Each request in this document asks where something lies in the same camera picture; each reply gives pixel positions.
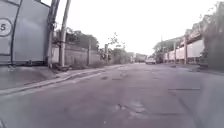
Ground bush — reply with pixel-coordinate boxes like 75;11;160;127
109;47;130;65

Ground thin pole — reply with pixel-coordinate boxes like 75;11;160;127
104;43;110;65

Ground grey asphalt road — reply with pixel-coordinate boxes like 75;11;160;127
0;62;224;128

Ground white car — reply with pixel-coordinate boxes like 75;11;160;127
144;56;157;66

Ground concrete pole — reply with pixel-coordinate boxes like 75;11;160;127
59;0;72;68

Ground leaning pole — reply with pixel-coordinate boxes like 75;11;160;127
45;0;61;69

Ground concrete pavement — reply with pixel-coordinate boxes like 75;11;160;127
0;64;125;97

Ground grey metal gate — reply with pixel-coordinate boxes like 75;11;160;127
0;0;52;67

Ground dark tree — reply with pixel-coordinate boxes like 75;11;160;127
199;1;224;70

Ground round sign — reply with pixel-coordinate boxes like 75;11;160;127
0;17;14;38

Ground grey concrete wall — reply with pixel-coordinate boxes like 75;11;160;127
51;43;105;67

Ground trees behind wall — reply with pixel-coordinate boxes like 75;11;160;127
54;27;101;52

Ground white wall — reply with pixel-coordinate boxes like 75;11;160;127
162;35;205;65

